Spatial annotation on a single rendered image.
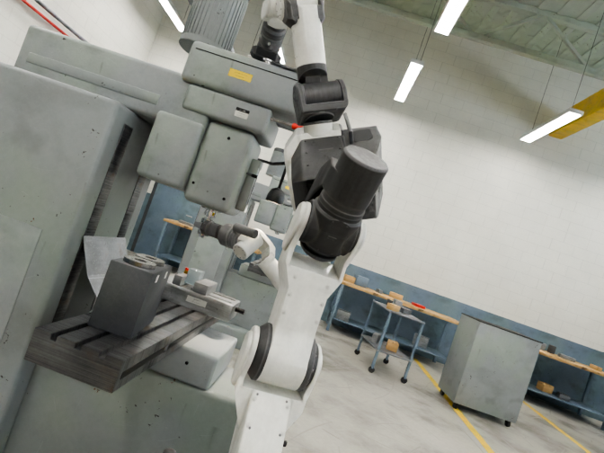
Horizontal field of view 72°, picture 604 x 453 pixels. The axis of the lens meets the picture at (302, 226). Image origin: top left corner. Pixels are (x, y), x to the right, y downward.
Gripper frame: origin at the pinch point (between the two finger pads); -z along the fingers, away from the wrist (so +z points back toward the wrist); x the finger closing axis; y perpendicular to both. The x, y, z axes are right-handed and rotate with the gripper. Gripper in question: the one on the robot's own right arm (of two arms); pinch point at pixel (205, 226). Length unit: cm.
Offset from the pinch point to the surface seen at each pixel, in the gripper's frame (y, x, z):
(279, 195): -20.9, -8.2, 23.1
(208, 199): -10.5, 8.9, 4.7
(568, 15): -497, -599, 53
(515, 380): 68, -464, 131
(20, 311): 47, 40, -31
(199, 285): 22.9, -4.5, 3.0
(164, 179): -12.2, 18.0, -10.1
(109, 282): 21, 50, 18
